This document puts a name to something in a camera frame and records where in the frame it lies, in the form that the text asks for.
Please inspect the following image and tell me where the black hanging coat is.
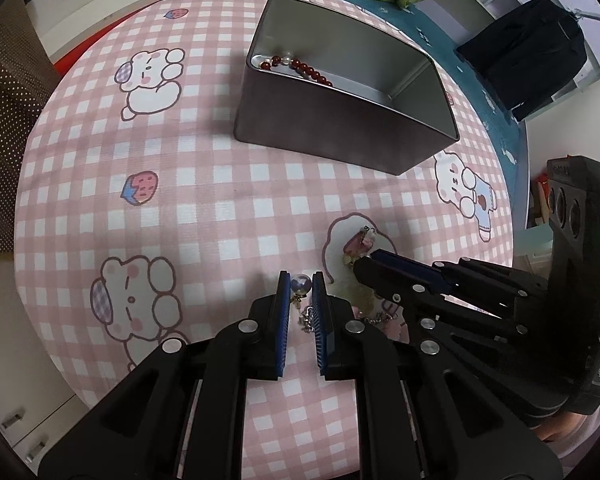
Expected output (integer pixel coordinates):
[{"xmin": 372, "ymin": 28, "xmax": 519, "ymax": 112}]
[{"xmin": 455, "ymin": 0, "xmax": 590, "ymax": 122}]

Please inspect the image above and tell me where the glass ball pendant chain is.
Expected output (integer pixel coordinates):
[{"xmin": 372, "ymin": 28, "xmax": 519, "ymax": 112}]
[{"xmin": 290, "ymin": 274, "xmax": 318, "ymax": 333}]

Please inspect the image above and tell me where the white step board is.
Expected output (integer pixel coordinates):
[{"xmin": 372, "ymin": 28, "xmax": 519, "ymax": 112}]
[{"xmin": 30, "ymin": 0, "xmax": 181, "ymax": 61}]

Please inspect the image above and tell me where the white low cabinet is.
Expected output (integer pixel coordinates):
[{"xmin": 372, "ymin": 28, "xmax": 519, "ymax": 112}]
[{"xmin": 0, "ymin": 260, "xmax": 96, "ymax": 466}]

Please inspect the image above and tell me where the person's right forearm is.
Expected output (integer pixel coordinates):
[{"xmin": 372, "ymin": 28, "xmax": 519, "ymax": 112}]
[{"xmin": 532, "ymin": 395, "xmax": 600, "ymax": 458}]

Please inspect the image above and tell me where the brown dotted cloth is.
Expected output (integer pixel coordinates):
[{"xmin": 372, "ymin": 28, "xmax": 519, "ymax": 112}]
[{"xmin": 0, "ymin": 10, "xmax": 63, "ymax": 258}]

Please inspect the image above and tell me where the pink checked bear tablecloth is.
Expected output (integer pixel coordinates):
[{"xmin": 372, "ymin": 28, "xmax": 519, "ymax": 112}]
[{"xmin": 14, "ymin": 0, "xmax": 523, "ymax": 480}]

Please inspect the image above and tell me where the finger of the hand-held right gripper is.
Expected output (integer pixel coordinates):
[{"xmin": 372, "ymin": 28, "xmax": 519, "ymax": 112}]
[
  {"xmin": 369, "ymin": 249, "xmax": 548, "ymax": 308},
  {"xmin": 353, "ymin": 257, "xmax": 536, "ymax": 361}
]

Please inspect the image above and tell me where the grey metal tin box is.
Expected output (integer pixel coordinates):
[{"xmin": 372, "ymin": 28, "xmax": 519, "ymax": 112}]
[{"xmin": 232, "ymin": 0, "xmax": 461, "ymax": 177}]

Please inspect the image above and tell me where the red bead bracelet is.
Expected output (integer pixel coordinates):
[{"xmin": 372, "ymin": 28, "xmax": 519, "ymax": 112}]
[{"xmin": 259, "ymin": 54, "xmax": 335, "ymax": 88}]

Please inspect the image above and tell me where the pink charm bracelet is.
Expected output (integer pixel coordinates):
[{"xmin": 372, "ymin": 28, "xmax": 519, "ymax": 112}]
[{"xmin": 342, "ymin": 227, "xmax": 406, "ymax": 341}]

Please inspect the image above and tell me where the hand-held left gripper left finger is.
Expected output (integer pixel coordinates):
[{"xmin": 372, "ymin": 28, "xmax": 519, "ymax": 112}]
[{"xmin": 37, "ymin": 271, "xmax": 291, "ymax": 480}]

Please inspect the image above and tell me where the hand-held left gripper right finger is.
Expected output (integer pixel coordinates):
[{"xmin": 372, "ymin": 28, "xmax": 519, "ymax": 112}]
[{"xmin": 312, "ymin": 271, "xmax": 564, "ymax": 480}]

